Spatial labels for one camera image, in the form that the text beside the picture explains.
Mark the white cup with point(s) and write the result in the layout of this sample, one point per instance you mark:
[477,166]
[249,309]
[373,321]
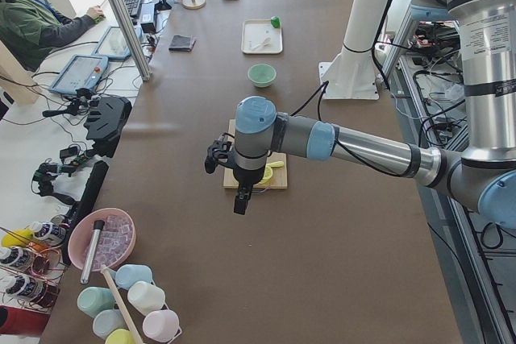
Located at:
[146,297]

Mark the blue teach pendant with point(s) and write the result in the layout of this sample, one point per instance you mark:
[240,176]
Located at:
[81,72]
[112,45]

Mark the white ceramic spoon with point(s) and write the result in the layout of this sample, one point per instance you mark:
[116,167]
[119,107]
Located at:
[265,42]

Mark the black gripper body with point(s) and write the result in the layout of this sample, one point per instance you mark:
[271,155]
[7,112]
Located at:
[246,176]

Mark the steel muddler black tip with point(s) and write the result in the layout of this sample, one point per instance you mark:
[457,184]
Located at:
[89,259]

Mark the far blue teach pendant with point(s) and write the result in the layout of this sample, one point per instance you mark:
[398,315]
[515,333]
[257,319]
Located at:
[112,45]

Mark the copper wire bottle rack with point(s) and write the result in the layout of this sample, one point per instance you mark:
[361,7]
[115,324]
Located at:
[46,267]

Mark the long black bar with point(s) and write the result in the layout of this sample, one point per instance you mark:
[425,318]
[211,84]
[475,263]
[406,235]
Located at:
[85,205]

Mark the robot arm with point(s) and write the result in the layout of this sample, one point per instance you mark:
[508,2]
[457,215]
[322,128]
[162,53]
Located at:
[482,177]

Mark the seated person green shirt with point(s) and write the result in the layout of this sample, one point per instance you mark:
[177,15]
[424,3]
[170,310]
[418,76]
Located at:
[32,29]

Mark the mint green bowl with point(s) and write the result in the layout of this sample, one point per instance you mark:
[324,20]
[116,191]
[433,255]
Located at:
[262,75]

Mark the green lime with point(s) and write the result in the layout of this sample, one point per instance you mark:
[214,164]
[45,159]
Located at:
[275,22]

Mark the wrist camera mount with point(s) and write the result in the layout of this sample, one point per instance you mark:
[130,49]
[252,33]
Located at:
[220,153]

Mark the mint green cup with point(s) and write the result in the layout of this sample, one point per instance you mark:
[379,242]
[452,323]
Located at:
[93,300]

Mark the pink bowl of ice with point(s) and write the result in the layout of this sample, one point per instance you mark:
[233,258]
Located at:
[116,242]

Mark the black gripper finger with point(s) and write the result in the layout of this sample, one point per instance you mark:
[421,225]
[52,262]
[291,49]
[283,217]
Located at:
[240,204]

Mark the yellow lemon toy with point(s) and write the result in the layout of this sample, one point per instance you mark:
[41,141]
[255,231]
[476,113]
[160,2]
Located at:
[17,238]

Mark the near blue teach pendant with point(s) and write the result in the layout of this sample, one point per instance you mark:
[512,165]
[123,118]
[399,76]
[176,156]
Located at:
[81,72]

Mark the grey folded cloth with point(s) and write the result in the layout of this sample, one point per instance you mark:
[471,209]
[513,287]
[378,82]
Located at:
[182,43]

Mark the pink cup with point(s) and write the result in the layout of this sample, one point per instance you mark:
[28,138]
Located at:
[162,325]

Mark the cream rabbit serving tray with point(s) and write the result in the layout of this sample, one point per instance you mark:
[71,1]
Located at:
[254,31]

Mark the wooden cutting board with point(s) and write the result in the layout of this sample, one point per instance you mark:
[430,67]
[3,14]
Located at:
[278,181]

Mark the tea bottle middle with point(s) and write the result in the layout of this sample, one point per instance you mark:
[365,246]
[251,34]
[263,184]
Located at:
[17,258]

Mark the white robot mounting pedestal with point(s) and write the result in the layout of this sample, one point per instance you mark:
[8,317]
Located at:
[352,74]

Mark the tea bottle bottom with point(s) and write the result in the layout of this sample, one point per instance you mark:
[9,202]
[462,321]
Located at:
[23,287]

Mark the light blue cup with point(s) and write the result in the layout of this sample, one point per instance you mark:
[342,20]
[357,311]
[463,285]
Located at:
[129,274]

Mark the aluminium frame post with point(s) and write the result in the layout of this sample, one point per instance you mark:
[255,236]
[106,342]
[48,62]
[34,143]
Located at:
[123,19]

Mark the upper lemon slice stack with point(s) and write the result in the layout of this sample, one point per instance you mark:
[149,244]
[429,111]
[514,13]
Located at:
[268,174]

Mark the yellow cup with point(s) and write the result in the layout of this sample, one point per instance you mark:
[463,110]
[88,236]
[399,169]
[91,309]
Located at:
[120,336]

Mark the pale blue cup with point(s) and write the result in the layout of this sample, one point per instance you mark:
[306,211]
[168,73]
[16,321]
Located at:
[108,321]

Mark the black handheld controller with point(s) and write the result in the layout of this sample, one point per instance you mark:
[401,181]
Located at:
[84,99]

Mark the yellow plastic knife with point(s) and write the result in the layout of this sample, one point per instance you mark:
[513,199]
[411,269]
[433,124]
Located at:
[275,164]

